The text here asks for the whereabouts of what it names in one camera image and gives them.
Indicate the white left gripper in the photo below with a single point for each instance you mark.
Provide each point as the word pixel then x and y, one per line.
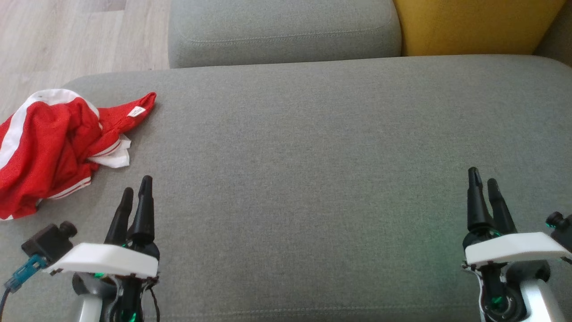
pixel 107 261

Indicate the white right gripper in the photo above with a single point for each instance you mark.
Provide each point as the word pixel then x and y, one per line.
pixel 514 248

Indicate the red jersey with white trim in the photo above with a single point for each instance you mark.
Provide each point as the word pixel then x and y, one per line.
pixel 111 120

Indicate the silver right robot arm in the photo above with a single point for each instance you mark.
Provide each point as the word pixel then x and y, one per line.
pixel 536 299

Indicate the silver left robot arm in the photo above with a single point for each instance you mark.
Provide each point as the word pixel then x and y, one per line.
pixel 89 308

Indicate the grey sofa seat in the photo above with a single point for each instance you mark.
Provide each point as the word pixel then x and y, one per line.
pixel 313 179

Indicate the yellow cushion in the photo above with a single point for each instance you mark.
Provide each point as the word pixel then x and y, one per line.
pixel 473 24

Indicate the grey sofa cushion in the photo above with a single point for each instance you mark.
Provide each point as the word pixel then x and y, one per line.
pixel 281 31

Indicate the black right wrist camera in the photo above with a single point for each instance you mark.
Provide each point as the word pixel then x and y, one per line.
pixel 563 230

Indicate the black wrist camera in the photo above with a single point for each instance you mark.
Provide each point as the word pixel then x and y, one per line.
pixel 47 241
pixel 563 230

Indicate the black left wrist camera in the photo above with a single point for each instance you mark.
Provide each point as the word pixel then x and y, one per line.
pixel 47 241

